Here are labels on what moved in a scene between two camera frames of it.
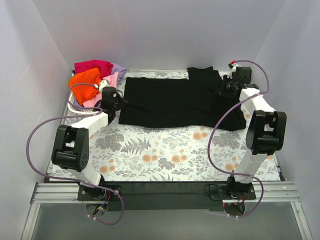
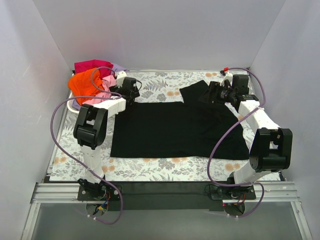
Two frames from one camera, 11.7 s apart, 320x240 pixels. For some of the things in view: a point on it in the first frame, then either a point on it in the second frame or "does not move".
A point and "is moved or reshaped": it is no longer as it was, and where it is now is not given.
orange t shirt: [83, 92] does not move
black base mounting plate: [134, 196] does not move
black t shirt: [169, 102] is moved or reshaped
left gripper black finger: [121, 101] -> [134, 93]
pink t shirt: [93, 101] does not move
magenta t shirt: [105, 68] does not move
